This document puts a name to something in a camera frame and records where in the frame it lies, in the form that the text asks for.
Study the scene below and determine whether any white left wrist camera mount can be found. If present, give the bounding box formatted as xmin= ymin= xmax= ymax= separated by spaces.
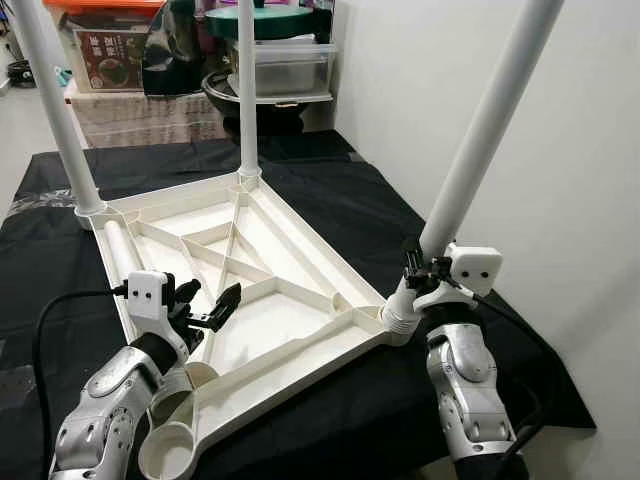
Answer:
xmin=125 ymin=270 xmax=174 ymax=325

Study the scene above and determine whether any white plastic table leg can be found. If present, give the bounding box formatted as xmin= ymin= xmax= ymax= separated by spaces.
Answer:
xmin=380 ymin=0 xmax=567 ymax=346
xmin=104 ymin=220 xmax=169 ymax=301
xmin=8 ymin=0 xmax=107 ymax=217
xmin=236 ymin=0 xmax=263 ymax=187

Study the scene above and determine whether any shiny black plastic bag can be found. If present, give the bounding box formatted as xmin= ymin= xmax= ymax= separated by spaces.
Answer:
xmin=140 ymin=0 xmax=207 ymax=98

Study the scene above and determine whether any clear plastic bag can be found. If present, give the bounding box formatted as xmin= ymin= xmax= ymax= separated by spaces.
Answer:
xmin=8 ymin=193 xmax=83 ymax=218

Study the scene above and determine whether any coiled black cable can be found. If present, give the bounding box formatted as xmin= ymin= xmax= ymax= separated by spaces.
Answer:
xmin=5 ymin=60 xmax=37 ymax=87

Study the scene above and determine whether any white plastic table top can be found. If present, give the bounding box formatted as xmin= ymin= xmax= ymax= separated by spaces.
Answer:
xmin=80 ymin=168 xmax=417 ymax=480

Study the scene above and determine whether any dark green round lid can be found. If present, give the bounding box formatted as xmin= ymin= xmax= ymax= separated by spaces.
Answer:
xmin=205 ymin=5 xmax=336 ymax=41

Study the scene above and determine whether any beige patterned cloth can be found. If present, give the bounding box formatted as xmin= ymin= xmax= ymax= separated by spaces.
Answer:
xmin=65 ymin=85 xmax=233 ymax=149

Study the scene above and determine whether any black tablecloth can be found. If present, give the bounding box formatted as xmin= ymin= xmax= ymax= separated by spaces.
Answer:
xmin=0 ymin=130 xmax=599 ymax=480

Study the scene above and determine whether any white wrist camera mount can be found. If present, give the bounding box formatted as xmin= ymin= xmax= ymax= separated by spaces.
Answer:
xmin=410 ymin=243 xmax=504 ymax=313
xmin=125 ymin=270 xmax=174 ymax=325

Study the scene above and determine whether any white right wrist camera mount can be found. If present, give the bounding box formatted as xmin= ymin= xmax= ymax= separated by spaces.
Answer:
xmin=410 ymin=243 xmax=504 ymax=313

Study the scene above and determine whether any clear lidded plastic container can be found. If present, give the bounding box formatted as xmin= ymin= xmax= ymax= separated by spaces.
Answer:
xmin=235 ymin=40 xmax=339 ymax=103

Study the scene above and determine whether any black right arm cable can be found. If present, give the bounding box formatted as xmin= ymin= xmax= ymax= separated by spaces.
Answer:
xmin=468 ymin=290 xmax=563 ymax=473

